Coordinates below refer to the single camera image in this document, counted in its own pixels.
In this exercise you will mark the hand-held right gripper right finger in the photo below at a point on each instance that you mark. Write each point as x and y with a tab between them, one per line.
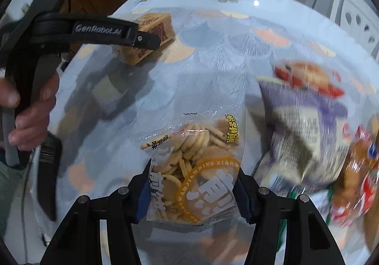
245	202

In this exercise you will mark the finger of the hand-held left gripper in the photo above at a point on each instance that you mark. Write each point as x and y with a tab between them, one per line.
148	39

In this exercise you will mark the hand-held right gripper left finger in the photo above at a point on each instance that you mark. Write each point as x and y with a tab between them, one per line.
144	196

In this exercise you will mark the orange patterned bread packet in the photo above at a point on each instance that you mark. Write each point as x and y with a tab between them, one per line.
134	56

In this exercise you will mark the clear round biscuit bag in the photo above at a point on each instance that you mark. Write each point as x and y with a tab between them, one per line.
192	158

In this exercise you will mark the grey purple printed packet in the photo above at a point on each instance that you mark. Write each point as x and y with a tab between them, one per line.
296	134

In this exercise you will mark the red striped snack packet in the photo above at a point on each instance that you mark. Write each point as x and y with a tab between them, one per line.
355	170

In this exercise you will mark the red orange snack packet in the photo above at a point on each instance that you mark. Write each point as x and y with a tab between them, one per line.
308	75

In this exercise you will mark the person's left hand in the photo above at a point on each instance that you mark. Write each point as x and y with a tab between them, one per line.
35	116

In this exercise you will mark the person's grey-green trousers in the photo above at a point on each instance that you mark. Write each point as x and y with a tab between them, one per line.
11	196

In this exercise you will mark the white dining chair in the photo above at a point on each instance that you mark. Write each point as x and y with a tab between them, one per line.
355	16

